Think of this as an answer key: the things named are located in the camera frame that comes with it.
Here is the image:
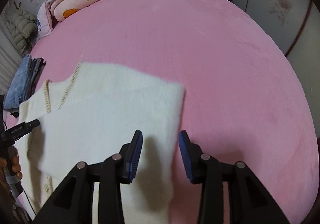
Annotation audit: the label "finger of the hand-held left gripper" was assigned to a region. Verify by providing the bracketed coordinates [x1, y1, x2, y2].
[4, 118, 41, 140]

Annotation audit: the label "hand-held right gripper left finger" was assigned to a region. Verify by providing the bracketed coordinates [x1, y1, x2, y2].
[32, 130, 143, 224]

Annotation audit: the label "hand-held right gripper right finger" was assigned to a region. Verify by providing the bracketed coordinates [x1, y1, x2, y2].
[178, 130, 292, 224]

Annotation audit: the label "white fuzzy sweater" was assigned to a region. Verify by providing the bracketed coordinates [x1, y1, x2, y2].
[19, 62, 187, 214]

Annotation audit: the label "person's left hand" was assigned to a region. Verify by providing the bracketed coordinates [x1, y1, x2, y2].
[0, 148, 23, 180]

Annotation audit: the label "folded blue jeans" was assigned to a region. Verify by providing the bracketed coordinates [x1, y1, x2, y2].
[5, 55, 47, 112]

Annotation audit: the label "white curtain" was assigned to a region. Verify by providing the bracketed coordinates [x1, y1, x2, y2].
[0, 22, 23, 91]

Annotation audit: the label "pink bed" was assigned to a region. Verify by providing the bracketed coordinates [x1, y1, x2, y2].
[5, 0, 318, 224]

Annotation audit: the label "pale green puffer jacket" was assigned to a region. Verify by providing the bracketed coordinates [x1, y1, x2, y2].
[4, 4, 38, 53]

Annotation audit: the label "pink cartoon print pillow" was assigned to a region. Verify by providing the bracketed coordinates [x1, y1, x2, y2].
[37, 2, 54, 39]

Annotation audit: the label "floral sliding wardrobe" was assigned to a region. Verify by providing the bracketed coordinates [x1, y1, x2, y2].
[220, 0, 320, 65]

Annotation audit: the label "black cable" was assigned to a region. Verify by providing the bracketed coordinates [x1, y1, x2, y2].
[21, 184, 36, 218]

